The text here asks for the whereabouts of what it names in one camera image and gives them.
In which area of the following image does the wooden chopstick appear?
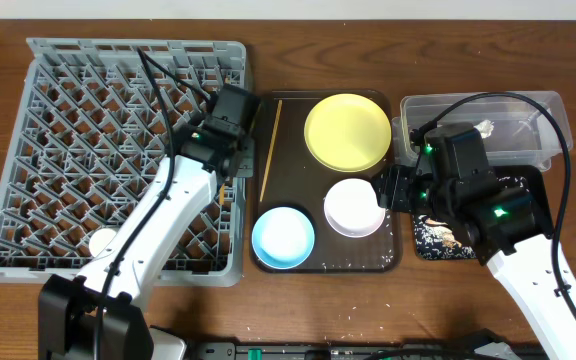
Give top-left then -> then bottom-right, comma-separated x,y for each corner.
259,99 -> 283,203
217,74 -> 232,207

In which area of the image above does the black waste bin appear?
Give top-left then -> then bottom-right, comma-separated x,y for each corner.
413,165 -> 554,265

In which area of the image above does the dark brown serving tray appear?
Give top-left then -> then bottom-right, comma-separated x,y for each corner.
251,90 -> 403,274

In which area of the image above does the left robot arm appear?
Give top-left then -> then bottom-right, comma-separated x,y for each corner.
38,125 -> 254,359

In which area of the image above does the yellow round plate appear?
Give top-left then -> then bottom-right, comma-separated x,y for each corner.
304,93 -> 392,172

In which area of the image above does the white cup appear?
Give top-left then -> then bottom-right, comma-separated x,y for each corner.
89,227 -> 117,257

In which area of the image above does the white tissue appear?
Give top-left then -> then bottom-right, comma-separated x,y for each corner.
475,119 -> 494,139

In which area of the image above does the grey plastic dish rack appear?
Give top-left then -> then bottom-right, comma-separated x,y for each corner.
0,38 -> 252,284

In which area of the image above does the pink bowl with rice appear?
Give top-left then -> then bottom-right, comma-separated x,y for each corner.
323,178 -> 386,238

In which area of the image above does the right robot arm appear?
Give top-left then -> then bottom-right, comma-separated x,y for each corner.
370,123 -> 576,359

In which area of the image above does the blue bowl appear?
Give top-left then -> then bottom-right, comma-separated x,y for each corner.
251,207 -> 315,270

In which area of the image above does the clear plastic waste bin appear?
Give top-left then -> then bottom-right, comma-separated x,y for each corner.
392,93 -> 562,172

